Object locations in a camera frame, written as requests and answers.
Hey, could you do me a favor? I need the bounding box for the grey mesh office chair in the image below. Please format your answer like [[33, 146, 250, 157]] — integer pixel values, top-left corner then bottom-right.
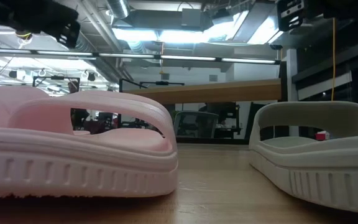
[[173, 110, 219, 139]]

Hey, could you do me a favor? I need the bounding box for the black background rig frame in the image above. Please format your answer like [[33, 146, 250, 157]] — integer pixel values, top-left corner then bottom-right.
[[32, 75, 81, 88]]

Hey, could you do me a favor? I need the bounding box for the black upright panel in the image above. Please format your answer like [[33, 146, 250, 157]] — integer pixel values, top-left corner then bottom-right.
[[244, 101, 291, 141]]

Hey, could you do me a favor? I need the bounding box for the black round ceiling device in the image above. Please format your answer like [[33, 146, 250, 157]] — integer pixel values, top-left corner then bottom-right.
[[15, 30, 34, 40]]

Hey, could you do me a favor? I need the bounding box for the red box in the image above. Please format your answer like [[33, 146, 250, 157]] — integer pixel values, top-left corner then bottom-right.
[[314, 131, 331, 141]]

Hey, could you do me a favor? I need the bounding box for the yellow cable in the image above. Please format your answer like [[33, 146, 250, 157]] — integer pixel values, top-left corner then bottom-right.
[[331, 17, 336, 102]]

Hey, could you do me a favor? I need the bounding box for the grey foam slide sandal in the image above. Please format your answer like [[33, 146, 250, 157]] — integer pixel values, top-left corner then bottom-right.
[[249, 100, 358, 216]]

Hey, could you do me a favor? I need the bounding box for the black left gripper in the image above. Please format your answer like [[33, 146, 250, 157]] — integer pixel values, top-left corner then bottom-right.
[[0, 0, 81, 49]]

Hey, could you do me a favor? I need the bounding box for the round silver ventilation duct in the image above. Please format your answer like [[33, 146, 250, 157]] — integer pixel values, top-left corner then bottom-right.
[[106, 0, 131, 19]]

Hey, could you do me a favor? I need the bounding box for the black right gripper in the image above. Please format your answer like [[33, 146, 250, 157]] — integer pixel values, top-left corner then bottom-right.
[[276, 0, 358, 32]]

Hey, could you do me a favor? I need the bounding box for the grey ceiling box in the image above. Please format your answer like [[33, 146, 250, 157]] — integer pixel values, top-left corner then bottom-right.
[[181, 8, 203, 27]]

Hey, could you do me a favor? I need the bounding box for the long led light bar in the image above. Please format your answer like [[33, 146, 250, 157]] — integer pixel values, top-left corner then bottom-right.
[[0, 47, 281, 65]]

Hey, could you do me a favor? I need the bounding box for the black aluminium table frame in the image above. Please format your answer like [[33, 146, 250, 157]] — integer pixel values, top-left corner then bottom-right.
[[175, 137, 250, 146]]

